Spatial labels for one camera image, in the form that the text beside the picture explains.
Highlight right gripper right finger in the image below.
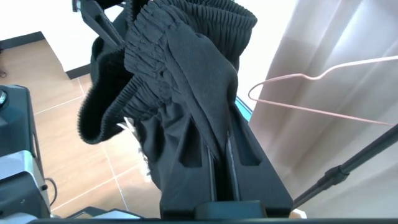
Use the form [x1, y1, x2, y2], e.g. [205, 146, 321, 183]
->
[226, 104, 294, 218]

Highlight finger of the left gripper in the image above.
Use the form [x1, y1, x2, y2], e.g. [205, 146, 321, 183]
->
[73, 0, 125, 47]

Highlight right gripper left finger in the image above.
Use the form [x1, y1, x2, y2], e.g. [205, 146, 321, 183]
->
[160, 118, 217, 218]

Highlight black shorts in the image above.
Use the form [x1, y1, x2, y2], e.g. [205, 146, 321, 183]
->
[76, 0, 258, 200]

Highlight black clothes rack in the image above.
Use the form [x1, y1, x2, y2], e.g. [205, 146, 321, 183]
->
[292, 123, 398, 210]

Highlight pink clothes hanger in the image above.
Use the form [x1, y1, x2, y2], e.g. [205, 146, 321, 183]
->
[248, 55, 398, 127]

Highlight window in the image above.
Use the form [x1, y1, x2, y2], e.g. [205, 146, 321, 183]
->
[234, 95, 254, 123]

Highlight beige curtain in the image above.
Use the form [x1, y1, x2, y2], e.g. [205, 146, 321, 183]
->
[248, 0, 398, 218]

